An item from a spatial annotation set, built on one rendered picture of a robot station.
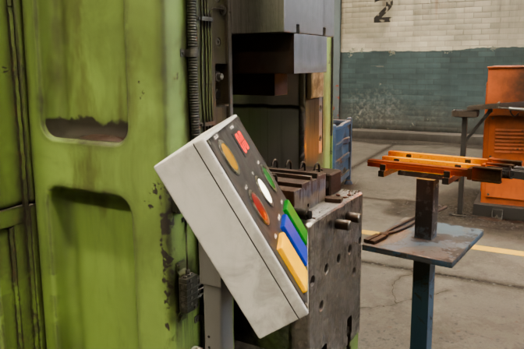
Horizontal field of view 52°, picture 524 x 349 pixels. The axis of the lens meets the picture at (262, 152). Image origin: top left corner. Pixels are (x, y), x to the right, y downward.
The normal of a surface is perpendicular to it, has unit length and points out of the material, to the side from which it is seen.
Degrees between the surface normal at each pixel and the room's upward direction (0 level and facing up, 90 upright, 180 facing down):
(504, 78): 90
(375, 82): 90
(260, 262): 90
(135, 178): 90
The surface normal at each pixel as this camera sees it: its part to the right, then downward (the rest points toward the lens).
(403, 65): -0.44, 0.15
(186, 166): -0.08, 0.16
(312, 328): 0.87, 0.07
